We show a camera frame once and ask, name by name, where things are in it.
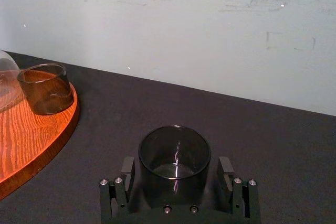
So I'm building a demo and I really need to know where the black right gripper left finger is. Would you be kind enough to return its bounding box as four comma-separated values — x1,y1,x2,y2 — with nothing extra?
99,156,136,221

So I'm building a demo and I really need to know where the clear glass dome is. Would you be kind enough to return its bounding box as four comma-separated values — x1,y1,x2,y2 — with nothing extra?
0,49,26,112

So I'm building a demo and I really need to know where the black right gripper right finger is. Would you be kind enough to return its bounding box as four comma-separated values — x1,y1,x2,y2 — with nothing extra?
217,156,261,221

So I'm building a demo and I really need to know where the round orange wooden tray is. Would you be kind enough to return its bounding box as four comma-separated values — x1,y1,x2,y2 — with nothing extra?
0,70,80,201

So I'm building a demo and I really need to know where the black table cloth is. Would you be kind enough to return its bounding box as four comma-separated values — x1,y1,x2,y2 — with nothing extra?
0,50,336,224

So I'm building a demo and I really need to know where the dark smoked glass tumbler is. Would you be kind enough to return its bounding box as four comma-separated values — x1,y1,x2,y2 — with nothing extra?
16,63,75,115
133,126,212,214

